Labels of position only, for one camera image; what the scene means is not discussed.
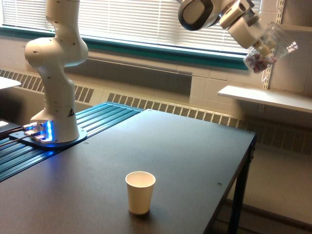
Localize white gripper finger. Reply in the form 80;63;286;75
253;40;271;57

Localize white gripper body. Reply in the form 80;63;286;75
219;4;263;49

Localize clear plastic cup with candy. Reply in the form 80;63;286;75
243;22;298;74

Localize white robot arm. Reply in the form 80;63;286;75
24;0;274;147

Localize white window blinds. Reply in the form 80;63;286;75
1;0;261;55

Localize baseboard radiator heater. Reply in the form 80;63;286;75
0;69;312;156

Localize black table leg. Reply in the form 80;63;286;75
227;136;256;234

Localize white paper cup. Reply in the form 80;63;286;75
125;171;156;215

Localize white table at left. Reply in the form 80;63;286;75
0;77;21;90

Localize white shelf bracket rail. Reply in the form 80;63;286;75
258;0;286;112

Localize white wall shelf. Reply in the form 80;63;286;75
218;85;312;113

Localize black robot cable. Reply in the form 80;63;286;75
0;125;32;144

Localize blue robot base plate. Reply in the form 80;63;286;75
20;128;87;149

